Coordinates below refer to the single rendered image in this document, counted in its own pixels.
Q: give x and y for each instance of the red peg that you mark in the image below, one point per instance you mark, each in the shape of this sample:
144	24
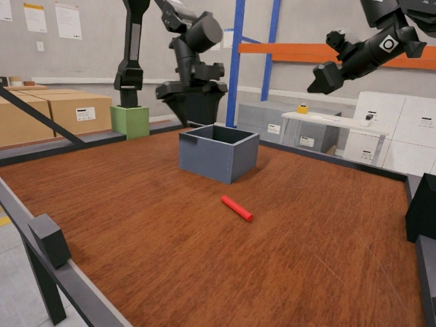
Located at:
241	211

